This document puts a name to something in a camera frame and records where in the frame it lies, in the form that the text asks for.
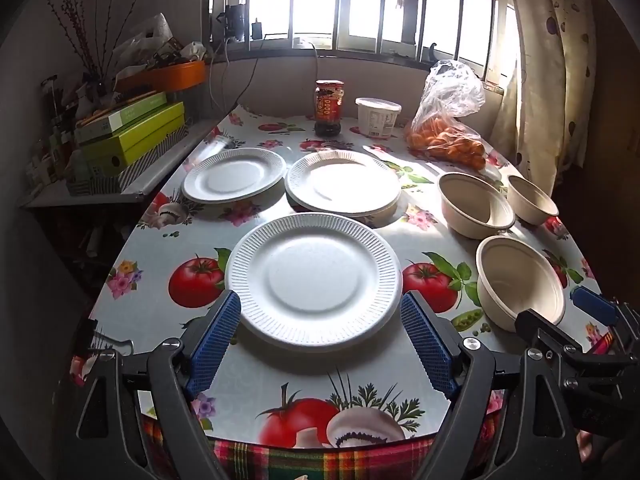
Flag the black binder clip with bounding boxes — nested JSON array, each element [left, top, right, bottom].
[[87, 317, 133, 361]]

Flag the red label sauce jar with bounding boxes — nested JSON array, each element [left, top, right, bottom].
[[314, 79, 346, 137]]

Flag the vegetable print tablecloth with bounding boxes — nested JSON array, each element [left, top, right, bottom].
[[70, 105, 613, 448]]

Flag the orange box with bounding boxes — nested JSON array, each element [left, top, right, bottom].
[[116, 61, 207, 93]]

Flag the pale green flat box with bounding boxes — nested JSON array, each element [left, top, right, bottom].
[[75, 91, 168, 133]]

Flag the spotted curtain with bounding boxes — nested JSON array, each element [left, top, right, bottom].
[[500, 0, 598, 196]]

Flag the group of small bottles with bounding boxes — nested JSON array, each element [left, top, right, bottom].
[[27, 115, 76, 186]]

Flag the black device on sill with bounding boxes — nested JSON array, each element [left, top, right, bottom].
[[217, 4, 248, 41]]

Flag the plastic bag of oranges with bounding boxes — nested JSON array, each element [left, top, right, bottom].
[[405, 59, 487, 170]]

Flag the white cable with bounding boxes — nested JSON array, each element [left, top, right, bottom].
[[207, 40, 261, 106]]

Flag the grey side shelf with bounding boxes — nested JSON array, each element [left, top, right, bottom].
[[20, 120, 236, 208]]

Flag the lime green box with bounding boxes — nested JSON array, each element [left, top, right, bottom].
[[80, 101, 187, 178]]

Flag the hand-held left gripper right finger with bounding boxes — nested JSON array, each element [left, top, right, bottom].
[[400, 291, 586, 480]]

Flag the striped cardboard box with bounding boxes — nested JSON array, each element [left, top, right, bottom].
[[67, 125, 191, 196]]

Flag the beige paper bowl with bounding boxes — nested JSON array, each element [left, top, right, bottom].
[[475, 235, 567, 332], [506, 174, 560, 225], [437, 172, 516, 240]]

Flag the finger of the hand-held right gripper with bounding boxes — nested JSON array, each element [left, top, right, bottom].
[[515, 310, 631, 363], [572, 286, 640, 351]]

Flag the white plastic bag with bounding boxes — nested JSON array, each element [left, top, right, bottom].
[[112, 14, 173, 68]]

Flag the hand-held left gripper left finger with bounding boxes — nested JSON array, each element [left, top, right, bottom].
[[52, 290, 243, 480]]

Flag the white plastic tub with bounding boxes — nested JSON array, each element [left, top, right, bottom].
[[355, 97, 402, 138]]

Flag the barred window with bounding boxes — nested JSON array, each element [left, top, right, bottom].
[[207, 0, 521, 66]]

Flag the white paper plate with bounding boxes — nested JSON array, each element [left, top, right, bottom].
[[285, 149, 402, 219], [225, 213, 404, 352], [181, 147, 287, 204]]

